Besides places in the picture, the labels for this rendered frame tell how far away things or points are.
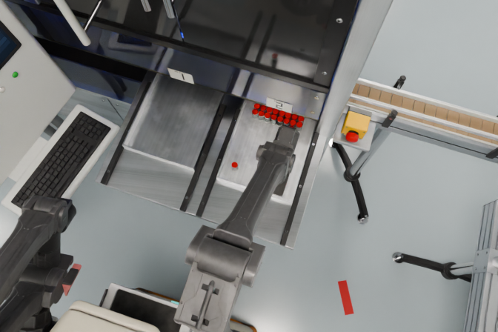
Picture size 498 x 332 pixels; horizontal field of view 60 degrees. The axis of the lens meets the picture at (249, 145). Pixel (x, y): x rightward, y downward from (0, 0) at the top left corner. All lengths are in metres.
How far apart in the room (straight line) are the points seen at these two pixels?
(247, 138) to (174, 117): 0.27
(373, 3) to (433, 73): 1.93
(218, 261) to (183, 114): 0.95
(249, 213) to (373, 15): 0.47
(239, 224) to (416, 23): 2.42
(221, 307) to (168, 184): 0.86
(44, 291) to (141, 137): 0.66
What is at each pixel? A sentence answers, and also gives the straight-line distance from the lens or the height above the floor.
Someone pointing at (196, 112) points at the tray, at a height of 0.88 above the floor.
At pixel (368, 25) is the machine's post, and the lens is 0.95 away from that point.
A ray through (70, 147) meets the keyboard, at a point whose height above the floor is 0.83.
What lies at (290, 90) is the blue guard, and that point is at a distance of 1.27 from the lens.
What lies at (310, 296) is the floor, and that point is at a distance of 2.28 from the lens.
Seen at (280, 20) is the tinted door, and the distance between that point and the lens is 1.03.
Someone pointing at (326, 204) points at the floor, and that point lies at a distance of 2.35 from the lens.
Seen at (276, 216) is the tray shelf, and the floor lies 0.88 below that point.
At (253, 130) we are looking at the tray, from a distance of 1.49.
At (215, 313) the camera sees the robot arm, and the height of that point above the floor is 1.61.
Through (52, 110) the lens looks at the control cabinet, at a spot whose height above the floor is 0.85.
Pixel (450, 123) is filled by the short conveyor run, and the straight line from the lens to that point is 1.54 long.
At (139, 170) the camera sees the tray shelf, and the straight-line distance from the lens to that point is 1.50.
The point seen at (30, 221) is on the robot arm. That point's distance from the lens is 0.98.
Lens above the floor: 2.26
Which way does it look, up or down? 70 degrees down
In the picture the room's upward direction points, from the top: 3 degrees counter-clockwise
